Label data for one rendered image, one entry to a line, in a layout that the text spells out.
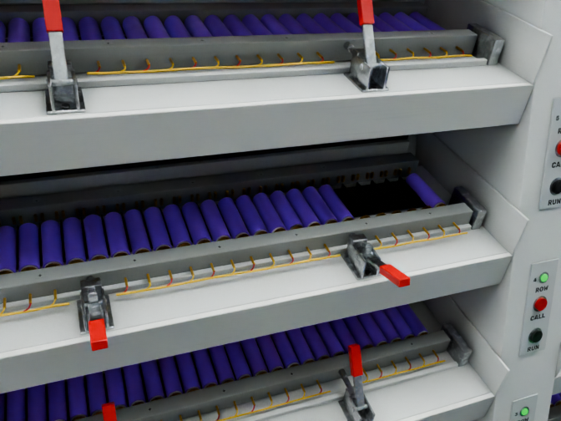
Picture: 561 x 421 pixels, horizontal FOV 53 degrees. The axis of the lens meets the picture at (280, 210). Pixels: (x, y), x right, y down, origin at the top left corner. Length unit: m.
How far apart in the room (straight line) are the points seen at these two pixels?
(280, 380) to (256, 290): 0.16
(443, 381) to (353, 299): 0.22
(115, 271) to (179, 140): 0.14
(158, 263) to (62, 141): 0.15
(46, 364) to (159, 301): 0.11
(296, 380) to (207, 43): 0.39
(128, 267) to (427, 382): 0.40
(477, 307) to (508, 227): 0.13
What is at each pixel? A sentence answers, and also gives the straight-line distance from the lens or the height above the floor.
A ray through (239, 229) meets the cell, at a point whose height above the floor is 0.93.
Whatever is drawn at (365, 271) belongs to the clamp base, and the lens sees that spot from 0.58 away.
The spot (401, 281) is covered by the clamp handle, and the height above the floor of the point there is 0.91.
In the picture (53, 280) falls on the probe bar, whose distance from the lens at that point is 0.53.
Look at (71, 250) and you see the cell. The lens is 0.57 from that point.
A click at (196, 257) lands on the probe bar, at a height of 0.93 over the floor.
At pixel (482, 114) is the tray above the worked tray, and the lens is 0.61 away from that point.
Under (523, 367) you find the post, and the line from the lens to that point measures 0.77.
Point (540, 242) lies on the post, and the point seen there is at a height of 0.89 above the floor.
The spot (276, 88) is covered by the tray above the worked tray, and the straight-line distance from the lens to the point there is 0.50.
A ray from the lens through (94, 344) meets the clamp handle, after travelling 0.45.
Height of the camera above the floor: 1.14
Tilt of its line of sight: 19 degrees down
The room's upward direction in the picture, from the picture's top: 1 degrees counter-clockwise
